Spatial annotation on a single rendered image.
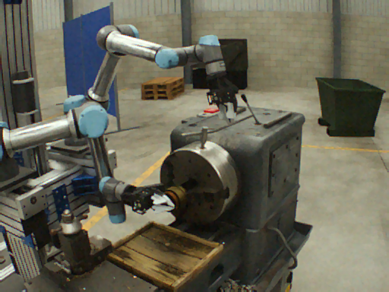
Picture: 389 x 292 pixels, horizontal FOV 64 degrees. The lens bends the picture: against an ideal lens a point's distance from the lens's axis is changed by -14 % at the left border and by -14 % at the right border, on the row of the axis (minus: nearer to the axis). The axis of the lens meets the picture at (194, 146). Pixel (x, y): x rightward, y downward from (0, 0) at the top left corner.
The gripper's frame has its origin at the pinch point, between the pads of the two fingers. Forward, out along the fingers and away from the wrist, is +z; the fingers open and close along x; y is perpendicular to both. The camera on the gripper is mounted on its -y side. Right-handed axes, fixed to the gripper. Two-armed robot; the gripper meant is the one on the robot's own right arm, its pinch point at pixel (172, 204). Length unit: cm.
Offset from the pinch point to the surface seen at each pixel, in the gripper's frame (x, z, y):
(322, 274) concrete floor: -109, 30, -123
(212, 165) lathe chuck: 11.3, 6.7, -15.2
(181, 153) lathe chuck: 13.2, -7.2, -14.9
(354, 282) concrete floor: -109, 56, -124
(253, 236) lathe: -25.2, 16.3, -31.2
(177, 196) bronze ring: 1.9, -0.5, -3.4
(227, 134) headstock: 16.7, 1.1, -34.7
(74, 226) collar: 5.8, -7.5, 37.0
